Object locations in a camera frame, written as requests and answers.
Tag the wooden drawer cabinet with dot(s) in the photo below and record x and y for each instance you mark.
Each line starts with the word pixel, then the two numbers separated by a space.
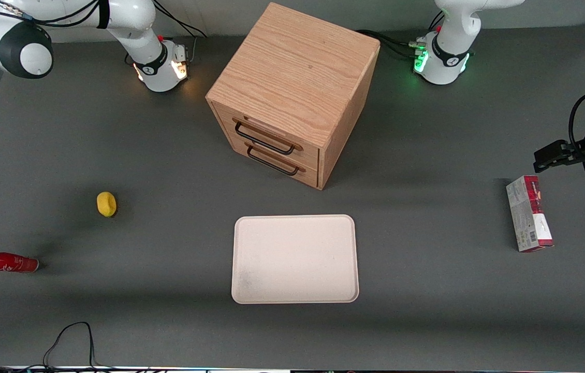
pixel 292 77

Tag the white rectangular tray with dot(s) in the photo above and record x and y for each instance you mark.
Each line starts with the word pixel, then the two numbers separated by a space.
pixel 295 259

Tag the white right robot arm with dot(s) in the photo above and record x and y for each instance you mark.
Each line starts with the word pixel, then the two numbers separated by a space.
pixel 132 20

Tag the red plaid cookie box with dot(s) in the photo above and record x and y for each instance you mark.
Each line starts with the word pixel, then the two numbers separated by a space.
pixel 528 215

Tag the yellow lemon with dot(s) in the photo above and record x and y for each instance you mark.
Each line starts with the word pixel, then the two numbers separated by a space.
pixel 106 204

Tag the red soda can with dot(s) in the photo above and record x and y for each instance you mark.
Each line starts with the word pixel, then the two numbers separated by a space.
pixel 10 262

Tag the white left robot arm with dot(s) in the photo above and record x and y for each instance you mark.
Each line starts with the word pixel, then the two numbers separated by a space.
pixel 450 49

